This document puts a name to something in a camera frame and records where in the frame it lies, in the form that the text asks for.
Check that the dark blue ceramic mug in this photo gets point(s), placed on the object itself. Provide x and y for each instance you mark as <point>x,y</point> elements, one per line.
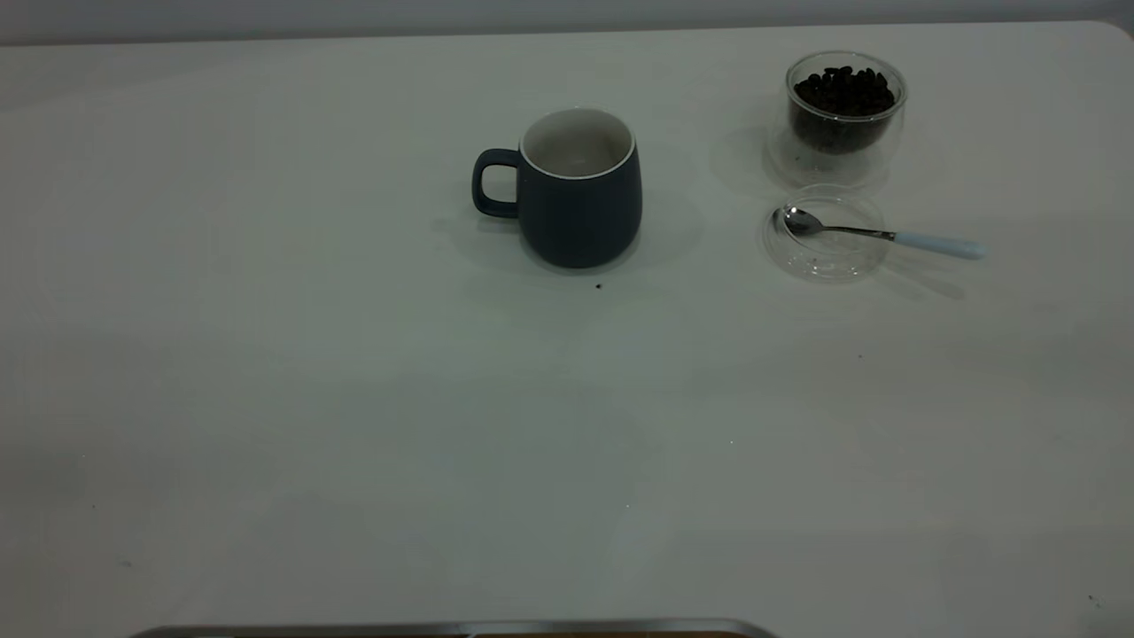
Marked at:
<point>580,221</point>

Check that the roasted coffee beans pile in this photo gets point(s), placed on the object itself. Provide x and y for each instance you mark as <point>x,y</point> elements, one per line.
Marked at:
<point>842,97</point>

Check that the clear round jar lid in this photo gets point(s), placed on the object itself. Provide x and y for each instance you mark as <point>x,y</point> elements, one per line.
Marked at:
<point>828,261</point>

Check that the clear glass jar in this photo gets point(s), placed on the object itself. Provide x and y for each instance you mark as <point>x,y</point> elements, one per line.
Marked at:
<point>802,164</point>

